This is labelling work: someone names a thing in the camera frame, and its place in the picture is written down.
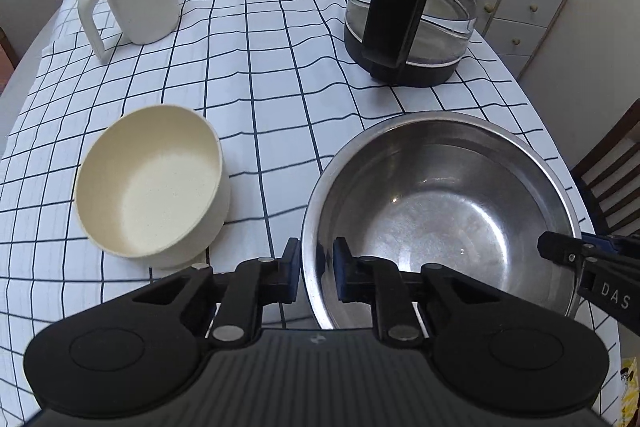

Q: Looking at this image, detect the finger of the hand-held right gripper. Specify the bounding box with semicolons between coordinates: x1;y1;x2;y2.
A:
582;233;640;259
537;231;640;269

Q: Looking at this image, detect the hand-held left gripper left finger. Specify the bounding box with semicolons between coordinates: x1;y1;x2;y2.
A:
132;237;302;348

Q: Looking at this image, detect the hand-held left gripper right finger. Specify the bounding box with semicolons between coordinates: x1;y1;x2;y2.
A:
332;237;505;348

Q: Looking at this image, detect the stainless steel bowl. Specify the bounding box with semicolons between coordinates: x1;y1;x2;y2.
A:
301;111;590;331

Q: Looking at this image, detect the cream bowl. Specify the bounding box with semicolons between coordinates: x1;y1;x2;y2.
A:
74;105;232;270

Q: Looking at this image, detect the dark wooden chair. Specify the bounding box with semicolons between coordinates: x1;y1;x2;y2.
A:
570;97;640;236

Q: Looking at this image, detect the yellow printed bag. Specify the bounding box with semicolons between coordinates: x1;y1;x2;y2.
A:
620;356;640;427

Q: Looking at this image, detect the white checked tablecloth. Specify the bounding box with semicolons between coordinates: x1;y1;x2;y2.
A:
0;0;622;413

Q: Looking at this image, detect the white drawer cabinet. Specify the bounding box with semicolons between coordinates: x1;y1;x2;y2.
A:
477;0;571;80

